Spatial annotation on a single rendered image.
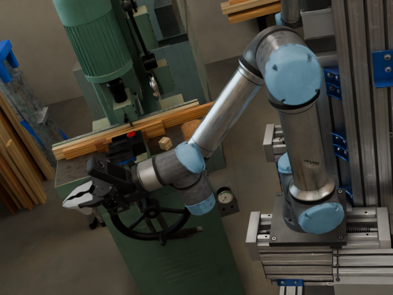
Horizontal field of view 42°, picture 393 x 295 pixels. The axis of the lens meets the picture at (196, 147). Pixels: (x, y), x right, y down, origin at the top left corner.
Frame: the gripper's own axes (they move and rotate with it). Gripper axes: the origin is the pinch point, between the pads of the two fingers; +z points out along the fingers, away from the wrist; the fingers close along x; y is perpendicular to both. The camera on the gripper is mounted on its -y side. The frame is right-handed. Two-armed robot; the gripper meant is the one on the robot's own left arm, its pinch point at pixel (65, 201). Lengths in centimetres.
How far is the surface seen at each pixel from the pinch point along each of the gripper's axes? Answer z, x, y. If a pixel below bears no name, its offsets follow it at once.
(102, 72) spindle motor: -6, 62, 10
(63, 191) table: 27, 45, 40
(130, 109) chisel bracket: -7, 62, 30
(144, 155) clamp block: -9, 42, 35
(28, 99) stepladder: 61, 138, 58
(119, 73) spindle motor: -11, 62, 14
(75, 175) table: 21, 49, 39
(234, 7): -57, 230, 115
